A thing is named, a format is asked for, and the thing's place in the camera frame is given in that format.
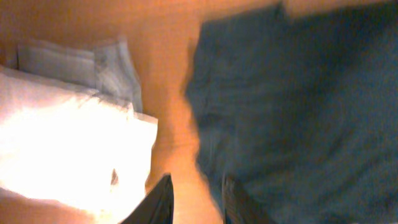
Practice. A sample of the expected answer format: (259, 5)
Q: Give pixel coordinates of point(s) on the black t-shirt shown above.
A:
(301, 111)

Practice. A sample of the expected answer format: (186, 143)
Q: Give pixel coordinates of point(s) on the grey folded garment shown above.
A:
(106, 67)

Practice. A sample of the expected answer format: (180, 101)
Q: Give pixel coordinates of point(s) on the beige folded garment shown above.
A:
(69, 145)

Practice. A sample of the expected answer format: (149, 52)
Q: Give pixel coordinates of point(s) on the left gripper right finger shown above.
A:
(239, 207)

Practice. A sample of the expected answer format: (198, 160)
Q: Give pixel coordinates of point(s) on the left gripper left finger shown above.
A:
(157, 207)

